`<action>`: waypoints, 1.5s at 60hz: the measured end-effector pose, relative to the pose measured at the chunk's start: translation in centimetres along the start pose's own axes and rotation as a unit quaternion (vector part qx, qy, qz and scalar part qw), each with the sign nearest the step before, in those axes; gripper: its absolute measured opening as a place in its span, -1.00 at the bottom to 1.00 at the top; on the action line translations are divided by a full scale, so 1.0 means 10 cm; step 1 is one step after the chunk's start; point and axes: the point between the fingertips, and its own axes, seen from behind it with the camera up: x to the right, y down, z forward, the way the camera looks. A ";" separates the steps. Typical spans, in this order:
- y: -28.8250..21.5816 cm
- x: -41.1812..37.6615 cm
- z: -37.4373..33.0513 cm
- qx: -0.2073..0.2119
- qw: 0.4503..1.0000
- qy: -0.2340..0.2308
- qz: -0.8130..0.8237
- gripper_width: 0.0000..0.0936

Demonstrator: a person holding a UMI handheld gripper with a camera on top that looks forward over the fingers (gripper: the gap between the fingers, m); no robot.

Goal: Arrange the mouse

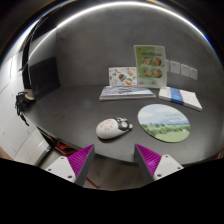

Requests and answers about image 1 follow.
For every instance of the white wall socket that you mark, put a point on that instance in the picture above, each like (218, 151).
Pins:
(175, 67)
(185, 70)
(193, 73)
(167, 66)

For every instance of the black flat panel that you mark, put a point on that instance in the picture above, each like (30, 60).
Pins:
(44, 78)

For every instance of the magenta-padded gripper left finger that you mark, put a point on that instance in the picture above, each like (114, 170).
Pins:
(63, 166)

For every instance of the round landscape print mouse pad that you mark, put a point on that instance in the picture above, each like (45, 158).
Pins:
(163, 123)

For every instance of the grey cover book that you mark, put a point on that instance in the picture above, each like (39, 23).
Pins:
(126, 93)

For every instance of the white sticker card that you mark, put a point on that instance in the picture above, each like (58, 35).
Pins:
(122, 76)

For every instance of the green food poster stand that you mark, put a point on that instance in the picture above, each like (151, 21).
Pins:
(150, 66)

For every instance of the white book with blue band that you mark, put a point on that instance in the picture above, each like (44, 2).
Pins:
(181, 97)

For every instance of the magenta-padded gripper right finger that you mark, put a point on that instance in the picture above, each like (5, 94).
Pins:
(166, 165)

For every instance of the red metal frame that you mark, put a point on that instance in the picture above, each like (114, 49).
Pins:
(65, 149)

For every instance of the white panda computer mouse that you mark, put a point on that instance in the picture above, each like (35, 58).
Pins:
(108, 129)

